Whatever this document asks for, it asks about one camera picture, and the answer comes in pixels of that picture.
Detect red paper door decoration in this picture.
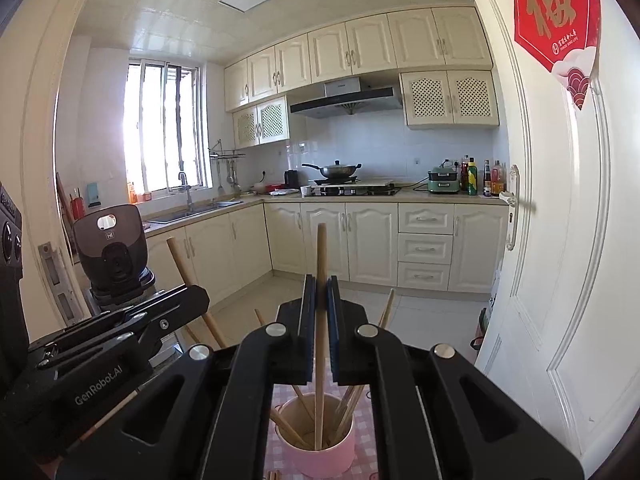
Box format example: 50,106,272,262
510,0,602,111

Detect cream base cabinets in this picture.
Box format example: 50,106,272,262
142,195,511,306

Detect row of sauce bottles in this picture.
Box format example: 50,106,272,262
460,155,508,197

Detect gas stove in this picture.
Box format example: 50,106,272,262
312,178,402,197

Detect white door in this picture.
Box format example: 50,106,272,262
455,0,631,480

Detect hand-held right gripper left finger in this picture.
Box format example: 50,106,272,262
57,274,318,480

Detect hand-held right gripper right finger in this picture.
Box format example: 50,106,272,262
326,275,586,480

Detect wide lattice door cabinet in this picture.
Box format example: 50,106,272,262
400,70,501,129

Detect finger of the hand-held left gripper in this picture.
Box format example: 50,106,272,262
90,285,202,324
29,289,211,382

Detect metal wok with lid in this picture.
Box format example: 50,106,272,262
301,160,362,181

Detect metal door handle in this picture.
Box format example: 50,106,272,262
498,164,538,252

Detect metal faucet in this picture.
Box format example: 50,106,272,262
178,171,196,213

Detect bunch of wooden chopsticks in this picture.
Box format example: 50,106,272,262
65,287,396,480

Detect cream upper wall cabinets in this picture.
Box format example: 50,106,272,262
223,6,494,113

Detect green electric cooker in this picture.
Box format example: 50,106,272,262
426,160,461,195

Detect metal door strike plate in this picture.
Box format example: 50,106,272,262
38,242,68,288
51,289,82,325

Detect metal wall utensil rack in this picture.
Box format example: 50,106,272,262
208,140,247,196

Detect narrow lattice door cabinet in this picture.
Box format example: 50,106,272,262
232,95,291,150

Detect metal kitchen sink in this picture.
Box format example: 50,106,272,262
147,200,244,225

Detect pink cup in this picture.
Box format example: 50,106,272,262
270,392,357,478

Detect single wooden chopstick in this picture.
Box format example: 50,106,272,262
166,236,228,350
314,223,328,451

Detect pink checkered tablecloth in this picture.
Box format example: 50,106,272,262
262,390,381,480

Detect range hood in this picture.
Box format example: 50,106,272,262
289,76,404,120

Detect kitchen window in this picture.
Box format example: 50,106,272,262
122,57,211,196

